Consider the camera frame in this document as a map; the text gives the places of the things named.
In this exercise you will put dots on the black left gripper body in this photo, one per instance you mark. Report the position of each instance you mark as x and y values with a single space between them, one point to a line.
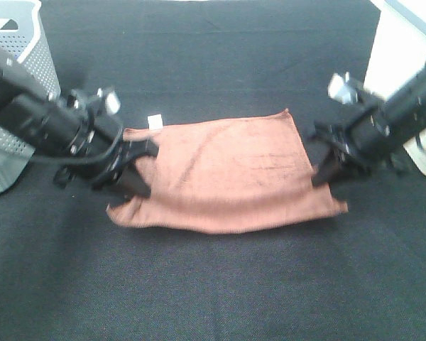
97 159

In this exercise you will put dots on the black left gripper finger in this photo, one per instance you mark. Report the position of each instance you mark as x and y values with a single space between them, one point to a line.
142 147
130 183

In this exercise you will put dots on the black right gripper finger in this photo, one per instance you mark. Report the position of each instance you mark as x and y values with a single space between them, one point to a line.
328 169

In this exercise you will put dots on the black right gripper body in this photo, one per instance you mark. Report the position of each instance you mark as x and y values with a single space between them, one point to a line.
353 165

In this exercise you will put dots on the brown microfibre towel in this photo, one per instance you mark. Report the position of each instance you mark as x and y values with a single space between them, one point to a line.
227 176

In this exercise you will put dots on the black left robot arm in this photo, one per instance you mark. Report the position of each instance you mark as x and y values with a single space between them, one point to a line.
80 134

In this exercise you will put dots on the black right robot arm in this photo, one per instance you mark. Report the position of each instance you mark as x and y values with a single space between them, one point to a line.
380 128

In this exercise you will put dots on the white towel care label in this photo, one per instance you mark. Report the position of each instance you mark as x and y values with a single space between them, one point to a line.
155 122

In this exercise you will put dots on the black cloth table cover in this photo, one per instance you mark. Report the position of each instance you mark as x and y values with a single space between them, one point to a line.
68 273

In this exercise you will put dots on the white plastic basket right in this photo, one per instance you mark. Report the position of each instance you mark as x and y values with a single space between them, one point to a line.
398 52

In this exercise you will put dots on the grey perforated basket left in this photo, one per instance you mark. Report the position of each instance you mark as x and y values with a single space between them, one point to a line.
26 67

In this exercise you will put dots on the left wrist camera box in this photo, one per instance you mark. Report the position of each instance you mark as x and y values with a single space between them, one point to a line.
111 103

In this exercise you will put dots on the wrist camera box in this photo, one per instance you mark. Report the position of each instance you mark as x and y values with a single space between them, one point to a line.
344 89
111 103

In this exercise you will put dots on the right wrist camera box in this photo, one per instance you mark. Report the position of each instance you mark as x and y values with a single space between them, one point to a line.
344 89

